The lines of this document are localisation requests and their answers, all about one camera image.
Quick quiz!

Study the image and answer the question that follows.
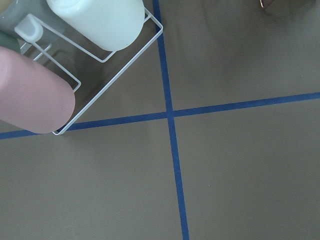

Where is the white plastic bottle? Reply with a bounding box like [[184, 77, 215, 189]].
[[47, 0, 145, 52]]

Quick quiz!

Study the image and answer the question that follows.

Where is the pink plastic bottle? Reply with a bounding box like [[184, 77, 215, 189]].
[[0, 47, 76, 134]]

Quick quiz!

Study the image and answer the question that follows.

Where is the translucent capped grey bottle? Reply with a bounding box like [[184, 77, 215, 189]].
[[0, 0, 67, 49]]

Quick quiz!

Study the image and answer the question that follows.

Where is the white wire rack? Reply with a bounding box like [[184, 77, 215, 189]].
[[21, 8, 163, 136]]

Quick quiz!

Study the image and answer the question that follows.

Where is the copper wire wine rack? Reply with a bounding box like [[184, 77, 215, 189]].
[[259, 0, 274, 10]]

